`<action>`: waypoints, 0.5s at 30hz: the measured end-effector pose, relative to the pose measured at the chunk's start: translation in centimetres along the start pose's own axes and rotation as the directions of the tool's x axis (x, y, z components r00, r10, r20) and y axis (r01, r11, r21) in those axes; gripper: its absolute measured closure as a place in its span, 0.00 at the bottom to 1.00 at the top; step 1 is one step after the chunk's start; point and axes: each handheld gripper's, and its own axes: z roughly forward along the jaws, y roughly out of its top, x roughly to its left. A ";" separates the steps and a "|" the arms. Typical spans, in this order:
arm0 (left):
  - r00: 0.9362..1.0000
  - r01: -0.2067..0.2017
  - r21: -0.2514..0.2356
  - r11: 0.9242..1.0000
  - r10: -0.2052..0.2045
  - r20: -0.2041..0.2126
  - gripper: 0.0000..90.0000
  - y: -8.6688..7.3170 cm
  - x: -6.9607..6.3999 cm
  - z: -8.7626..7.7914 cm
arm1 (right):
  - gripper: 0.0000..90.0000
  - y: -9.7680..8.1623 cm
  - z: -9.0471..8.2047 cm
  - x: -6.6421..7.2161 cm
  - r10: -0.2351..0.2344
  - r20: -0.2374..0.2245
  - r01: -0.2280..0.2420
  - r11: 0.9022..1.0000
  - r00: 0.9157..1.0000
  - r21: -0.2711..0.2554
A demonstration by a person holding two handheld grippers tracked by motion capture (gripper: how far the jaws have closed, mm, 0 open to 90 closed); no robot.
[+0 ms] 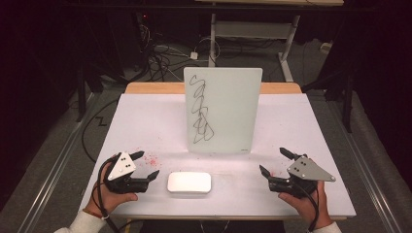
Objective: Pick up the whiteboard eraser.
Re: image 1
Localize tangle of floor cables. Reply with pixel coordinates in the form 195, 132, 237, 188
138, 23, 222, 83

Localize white rounded eraser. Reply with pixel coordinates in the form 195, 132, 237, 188
166, 171, 213, 194

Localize person's dark clothing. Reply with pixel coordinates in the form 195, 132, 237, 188
139, 219, 287, 233

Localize black floor cable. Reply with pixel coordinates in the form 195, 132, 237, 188
81, 97, 120, 164

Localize black metal stand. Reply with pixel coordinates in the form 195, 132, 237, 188
76, 62, 87, 123
342, 73, 355, 134

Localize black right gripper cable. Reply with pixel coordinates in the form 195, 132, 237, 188
299, 183, 321, 232

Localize white metal desk frame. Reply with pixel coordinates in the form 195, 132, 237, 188
208, 12, 301, 83

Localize wooden table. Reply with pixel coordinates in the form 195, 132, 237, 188
124, 82, 303, 95

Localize person's right hand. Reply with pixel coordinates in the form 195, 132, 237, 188
278, 180, 334, 231

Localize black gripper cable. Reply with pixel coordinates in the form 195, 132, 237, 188
299, 183, 321, 232
95, 156, 121, 233

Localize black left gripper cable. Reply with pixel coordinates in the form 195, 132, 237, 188
95, 156, 121, 233

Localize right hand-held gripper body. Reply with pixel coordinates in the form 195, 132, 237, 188
267, 155, 337, 199

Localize white glass writing board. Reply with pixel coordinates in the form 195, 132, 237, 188
183, 67, 263, 155

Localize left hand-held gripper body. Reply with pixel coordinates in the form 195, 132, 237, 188
103, 151, 150, 195

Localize metal floor rail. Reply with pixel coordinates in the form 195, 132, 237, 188
326, 96, 403, 233
17, 92, 99, 233

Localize person's left hand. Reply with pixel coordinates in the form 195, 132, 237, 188
86, 154, 139, 218

